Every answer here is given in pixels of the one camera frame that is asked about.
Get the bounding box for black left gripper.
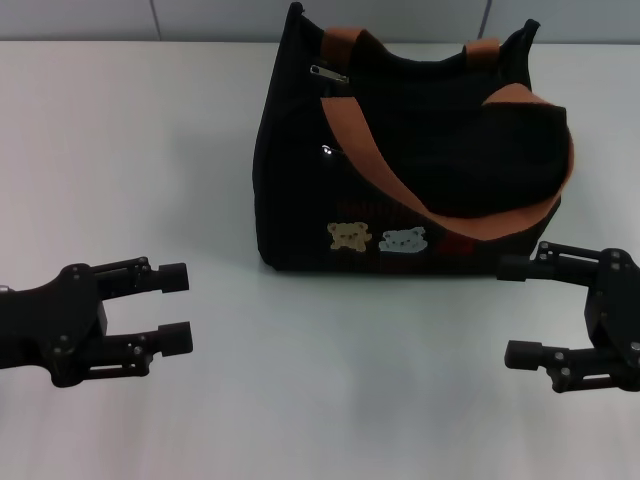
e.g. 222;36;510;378
0;256;194;389

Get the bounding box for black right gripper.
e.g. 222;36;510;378
498;242;640;394

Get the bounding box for black food bag brown straps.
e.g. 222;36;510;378
253;2;577;277

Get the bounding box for flat silver zipper pull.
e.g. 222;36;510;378
309;63;350;84

